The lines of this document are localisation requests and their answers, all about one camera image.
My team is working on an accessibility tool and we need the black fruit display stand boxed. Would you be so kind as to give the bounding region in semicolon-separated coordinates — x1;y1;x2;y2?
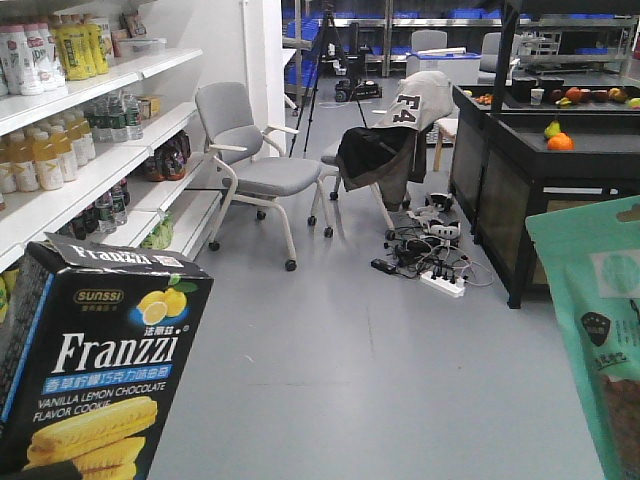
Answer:
450;1;639;309

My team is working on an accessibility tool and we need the teal goji berry bag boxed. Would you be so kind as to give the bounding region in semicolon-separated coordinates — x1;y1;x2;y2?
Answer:
526;196;639;479

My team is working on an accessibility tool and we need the black Franzzi cookie box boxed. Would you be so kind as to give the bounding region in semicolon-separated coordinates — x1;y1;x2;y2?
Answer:
1;234;213;479

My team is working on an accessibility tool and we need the camera tripod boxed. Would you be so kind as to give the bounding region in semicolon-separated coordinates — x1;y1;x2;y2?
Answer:
295;1;369;155

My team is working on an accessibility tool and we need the orange fruit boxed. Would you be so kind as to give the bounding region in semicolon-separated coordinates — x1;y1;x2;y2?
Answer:
547;132;575;151

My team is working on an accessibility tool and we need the white power strip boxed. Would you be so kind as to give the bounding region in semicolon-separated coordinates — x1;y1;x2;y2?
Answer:
420;271;466;298

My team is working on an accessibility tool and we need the chair with draped clothes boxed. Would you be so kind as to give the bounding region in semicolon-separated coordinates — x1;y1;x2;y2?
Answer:
321;70;453;214

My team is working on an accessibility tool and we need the grey office chair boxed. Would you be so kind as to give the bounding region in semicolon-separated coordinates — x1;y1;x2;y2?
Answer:
195;82;325;271

